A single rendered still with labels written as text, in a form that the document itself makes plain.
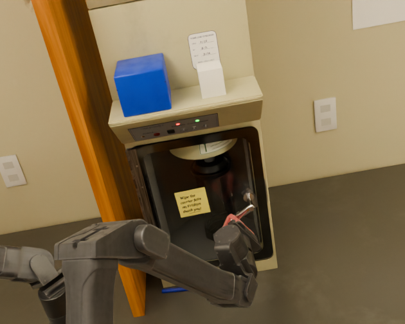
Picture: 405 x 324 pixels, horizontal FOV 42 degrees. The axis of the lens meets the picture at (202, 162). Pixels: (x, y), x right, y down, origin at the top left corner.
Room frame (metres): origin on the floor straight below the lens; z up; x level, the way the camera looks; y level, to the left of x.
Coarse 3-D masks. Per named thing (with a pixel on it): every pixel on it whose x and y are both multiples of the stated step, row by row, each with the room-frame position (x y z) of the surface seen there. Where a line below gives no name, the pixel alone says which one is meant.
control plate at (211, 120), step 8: (176, 120) 1.00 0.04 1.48; (184, 120) 1.01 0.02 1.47; (192, 120) 1.01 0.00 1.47; (200, 120) 1.02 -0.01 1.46; (208, 120) 1.02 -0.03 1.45; (216, 120) 1.03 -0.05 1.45; (136, 128) 1.00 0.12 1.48; (144, 128) 1.01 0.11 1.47; (152, 128) 1.02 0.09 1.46; (160, 128) 1.02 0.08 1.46; (168, 128) 1.03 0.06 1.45; (176, 128) 1.03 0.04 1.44; (192, 128) 1.05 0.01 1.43; (200, 128) 1.05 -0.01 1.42; (136, 136) 1.04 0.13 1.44; (152, 136) 1.05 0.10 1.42; (160, 136) 1.06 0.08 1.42
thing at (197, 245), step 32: (160, 160) 1.08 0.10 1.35; (192, 160) 1.08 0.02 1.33; (224, 160) 1.08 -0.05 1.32; (256, 160) 1.08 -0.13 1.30; (160, 192) 1.09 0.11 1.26; (224, 192) 1.08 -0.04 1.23; (256, 192) 1.08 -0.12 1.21; (160, 224) 1.09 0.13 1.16; (192, 224) 1.08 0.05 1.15; (256, 224) 1.08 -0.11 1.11; (256, 256) 1.08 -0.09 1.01
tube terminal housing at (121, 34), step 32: (160, 0) 1.09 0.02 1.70; (192, 0) 1.09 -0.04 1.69; (224, 0) 1.09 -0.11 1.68; (96, 32) 1.10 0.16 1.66; (128, 32) 1.10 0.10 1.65; (160, 32) 1.09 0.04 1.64; (192, 32) 1.09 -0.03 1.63; (224, 32) 1.09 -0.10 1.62; (224, 64) 1.09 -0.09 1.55; (224, 128) 1.09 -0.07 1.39; (256, 128) 1.09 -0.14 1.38
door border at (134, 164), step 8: (136, 152) 1.09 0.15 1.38; (136, 160) 1.09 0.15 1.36; (136, 168) 1.09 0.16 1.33; (136, 176) 1.09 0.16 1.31; (136, 184) 1.08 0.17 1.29; (144, 184) 1.09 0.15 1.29; (144, 192) 1.09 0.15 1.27; (144, 200) 1.09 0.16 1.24; (144, 208) 1.09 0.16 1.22; (144, 216) 1.08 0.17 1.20; (152, 216) 1.09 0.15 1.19; (152, 224) 1.09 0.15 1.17
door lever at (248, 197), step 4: (244, 196) 1.07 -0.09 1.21; (248, 196) 1.07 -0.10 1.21; (252, 196) 1.07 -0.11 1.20; (244, 200) 1.07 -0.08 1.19; (248, 200) 1.06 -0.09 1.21; (252, 200) 1.08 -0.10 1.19; (248, 204) 1.04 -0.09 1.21; (252, 204) 1.03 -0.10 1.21; (244, 208) 1.03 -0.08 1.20; (248, 208) 1.03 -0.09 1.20; (252, 208) 1.02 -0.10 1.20; (240, 212) 1.03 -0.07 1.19; (244, 212) 1.03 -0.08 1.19; (248, 212) 1.03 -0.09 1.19; (236, 216) 1.03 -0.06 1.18; (240, 216) 1.03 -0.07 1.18
